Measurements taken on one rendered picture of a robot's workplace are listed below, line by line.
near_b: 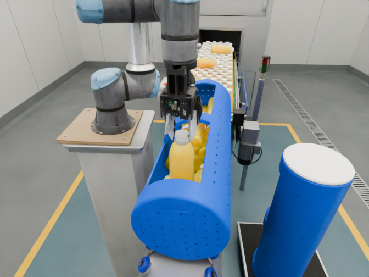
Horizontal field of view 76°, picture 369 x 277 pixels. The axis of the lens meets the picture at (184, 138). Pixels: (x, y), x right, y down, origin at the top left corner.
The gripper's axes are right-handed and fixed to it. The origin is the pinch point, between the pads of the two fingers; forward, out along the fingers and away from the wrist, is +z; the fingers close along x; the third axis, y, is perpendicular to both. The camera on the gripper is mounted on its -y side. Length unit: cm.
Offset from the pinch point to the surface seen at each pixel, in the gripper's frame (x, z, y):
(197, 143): 2.3, 17.7, -22.0
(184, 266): 3.1, 41.4, 12.4
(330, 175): 55, 30, -27
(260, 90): 37, 32, -118
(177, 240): 0.8, 28.8, 11.8
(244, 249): 35, 119, -47
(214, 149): 8.7, 13.0, -12.9
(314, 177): 49, 30, -25
